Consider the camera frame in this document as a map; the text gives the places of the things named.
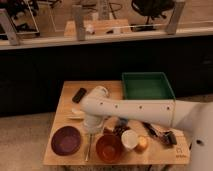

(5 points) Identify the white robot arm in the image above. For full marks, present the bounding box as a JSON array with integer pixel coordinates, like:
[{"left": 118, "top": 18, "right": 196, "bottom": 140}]
[{"left": 81, "top": 86, "right": 213, "bottom": 171}]

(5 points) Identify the cream wooden spatula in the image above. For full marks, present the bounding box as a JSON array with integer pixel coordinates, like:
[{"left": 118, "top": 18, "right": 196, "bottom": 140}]
[{"left": 67, "top": 108, "right": 85, "bottom": 120}]

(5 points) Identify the wooden table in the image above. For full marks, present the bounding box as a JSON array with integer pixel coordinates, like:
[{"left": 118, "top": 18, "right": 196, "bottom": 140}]
[{"left": 43, "top": 81, "right": 190, "bottom": 168}]

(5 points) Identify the purple plate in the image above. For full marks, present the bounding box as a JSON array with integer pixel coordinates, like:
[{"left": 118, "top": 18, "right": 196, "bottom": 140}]
[{"left": 51, "top": 126, "right": 81, "bottom": 156}]

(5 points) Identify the red-brown bowl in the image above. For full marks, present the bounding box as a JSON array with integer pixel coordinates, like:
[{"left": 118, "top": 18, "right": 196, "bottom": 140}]
[{"left": 96, "top": 134, "right": 123, "bottom": 163}]

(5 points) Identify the black remote control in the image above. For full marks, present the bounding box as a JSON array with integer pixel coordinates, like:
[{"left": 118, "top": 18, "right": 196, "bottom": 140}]
[{"left": 72, "top": 88, "right": 87, "bottom": 103}]

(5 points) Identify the white cup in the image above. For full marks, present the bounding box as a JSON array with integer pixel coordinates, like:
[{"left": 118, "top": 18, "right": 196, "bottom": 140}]
[{"left": 121, "top": 130, "right": 138, "bottom": 151}]

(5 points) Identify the yellow-red apple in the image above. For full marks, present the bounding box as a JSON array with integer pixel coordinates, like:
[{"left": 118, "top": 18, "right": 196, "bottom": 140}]
[{"left": 135, "top": 136, "right": 148, "bottom": 152}]

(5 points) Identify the green plastic tray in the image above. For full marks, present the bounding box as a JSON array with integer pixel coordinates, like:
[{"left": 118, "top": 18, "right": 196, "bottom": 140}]
[{"left": 122, "top": 72, "right": 175, "bottom": 100}]

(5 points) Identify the black metal clip tool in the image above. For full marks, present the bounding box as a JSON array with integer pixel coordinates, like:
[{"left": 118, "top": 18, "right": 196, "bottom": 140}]
[{"left": 159, "top": 131, "right": 177, "bottom": 145}]

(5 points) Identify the black office chair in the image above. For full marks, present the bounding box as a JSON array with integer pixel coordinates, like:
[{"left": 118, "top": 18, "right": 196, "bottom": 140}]
[{"left": 131, "top": 0, "right": 175, "bottom": 25}]

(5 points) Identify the black handled knife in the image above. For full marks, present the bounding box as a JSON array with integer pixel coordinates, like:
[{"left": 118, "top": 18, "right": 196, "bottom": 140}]
[{"left": 143, "top": 122, "right": 157, "bottom": 136}]

